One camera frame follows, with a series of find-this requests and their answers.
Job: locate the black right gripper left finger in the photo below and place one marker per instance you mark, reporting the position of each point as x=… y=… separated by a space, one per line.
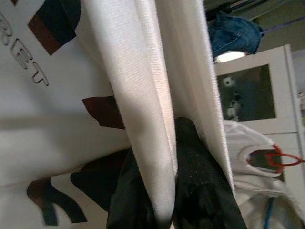
x=128 y=202

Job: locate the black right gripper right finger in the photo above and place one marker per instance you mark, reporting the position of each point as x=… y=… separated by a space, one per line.
x=202 y=190

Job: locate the white printed T-shirt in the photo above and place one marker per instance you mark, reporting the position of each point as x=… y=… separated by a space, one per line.
x=59 y=119

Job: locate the blue plastic hanger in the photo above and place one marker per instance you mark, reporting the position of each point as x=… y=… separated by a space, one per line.
x=268 y=214

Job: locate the red plastic hanger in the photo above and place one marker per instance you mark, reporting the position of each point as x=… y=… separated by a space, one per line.
x=274 y=154

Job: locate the purple plastic hanger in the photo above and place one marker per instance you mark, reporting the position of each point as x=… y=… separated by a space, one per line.
x=281 y=25

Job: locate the cream white jacket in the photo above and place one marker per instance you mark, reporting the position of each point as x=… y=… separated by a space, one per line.
x=240 y=140

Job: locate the white glass-door cabinet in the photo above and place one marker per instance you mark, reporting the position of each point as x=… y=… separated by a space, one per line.
x=283 y=95

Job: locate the blue denim jeans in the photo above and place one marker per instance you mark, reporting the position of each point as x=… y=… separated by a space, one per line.
x=233 y=35

